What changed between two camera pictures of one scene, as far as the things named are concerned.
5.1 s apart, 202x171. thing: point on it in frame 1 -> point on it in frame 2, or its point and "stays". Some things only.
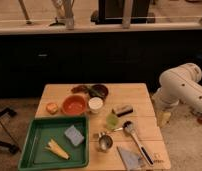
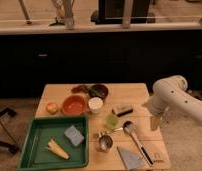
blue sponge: (74, 135) stays
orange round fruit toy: (52, 108) stays
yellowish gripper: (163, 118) -> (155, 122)
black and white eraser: (126, 110) stays
